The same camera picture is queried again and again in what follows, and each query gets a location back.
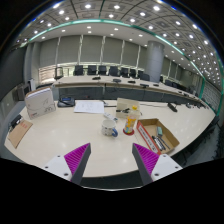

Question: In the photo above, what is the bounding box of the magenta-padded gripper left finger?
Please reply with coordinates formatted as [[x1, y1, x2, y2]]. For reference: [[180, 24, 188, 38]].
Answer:
[[41, 142, 92, 186]]

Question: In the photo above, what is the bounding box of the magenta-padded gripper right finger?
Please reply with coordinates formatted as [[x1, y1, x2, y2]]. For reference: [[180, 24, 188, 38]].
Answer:
[[131, 142, 184, 186]]

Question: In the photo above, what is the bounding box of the clear yellow-capped drink bottle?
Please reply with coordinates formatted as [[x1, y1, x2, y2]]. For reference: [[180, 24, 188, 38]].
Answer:
[[123, 105, 141, 136]]

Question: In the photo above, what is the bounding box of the black marker pen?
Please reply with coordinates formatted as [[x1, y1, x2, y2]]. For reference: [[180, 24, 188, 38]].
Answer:
[[151, 134, 167, 152]]

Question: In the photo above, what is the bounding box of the open cardboard box red side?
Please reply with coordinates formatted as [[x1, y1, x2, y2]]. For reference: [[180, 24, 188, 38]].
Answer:
[[135, 117, 181, 156]]

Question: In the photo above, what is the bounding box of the flat round red coaster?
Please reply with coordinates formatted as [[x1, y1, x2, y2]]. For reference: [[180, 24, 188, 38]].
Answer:
[[122, 127, 136, 137]]

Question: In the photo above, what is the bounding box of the white printed paper sheet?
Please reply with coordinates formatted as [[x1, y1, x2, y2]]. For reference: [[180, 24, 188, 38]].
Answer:
[[73, 99, 105, 115]]

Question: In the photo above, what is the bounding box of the group of black desk microphones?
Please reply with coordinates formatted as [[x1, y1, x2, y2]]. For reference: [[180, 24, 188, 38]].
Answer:
[[91, 75, 198, 113]]

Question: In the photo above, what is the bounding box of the small beige open box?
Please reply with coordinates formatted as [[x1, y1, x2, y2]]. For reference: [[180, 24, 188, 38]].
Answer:
[[115, 97, 142, 120]]

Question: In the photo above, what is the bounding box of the dark desk telephone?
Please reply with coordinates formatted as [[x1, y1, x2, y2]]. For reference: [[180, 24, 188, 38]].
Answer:
[[57, 96, 76, 108]]

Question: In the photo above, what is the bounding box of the brown paper envelope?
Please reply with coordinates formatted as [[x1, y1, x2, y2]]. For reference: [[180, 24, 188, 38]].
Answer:
[[7, 119, 34, 150]]

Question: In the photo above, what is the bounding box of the large white printed box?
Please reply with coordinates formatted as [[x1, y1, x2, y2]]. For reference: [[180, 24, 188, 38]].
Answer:
[[24, 86, 57, 120]]

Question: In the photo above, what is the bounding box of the black stapler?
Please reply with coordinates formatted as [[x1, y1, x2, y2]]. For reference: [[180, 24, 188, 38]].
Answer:
[[8, 114, 23, 129]]

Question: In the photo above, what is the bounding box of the long curved conference desk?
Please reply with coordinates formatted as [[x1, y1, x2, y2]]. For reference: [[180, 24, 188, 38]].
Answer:
[[53, 74, 214, 109]]

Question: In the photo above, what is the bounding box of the grey printer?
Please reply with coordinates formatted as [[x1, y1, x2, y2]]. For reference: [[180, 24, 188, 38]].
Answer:
[[16, 83, 33, 101]]

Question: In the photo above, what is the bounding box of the row of black office chairs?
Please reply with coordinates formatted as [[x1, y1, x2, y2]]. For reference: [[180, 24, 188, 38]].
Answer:
[[54, 64, 201, 94]]

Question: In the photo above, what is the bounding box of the group of ceiling lights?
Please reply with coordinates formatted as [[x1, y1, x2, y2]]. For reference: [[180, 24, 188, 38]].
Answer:
[[19, 1, 224, 81]]

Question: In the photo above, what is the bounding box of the white dotted mug blue handle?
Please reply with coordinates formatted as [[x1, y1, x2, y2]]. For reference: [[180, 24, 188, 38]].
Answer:
[[100, 119, 119, 138]]

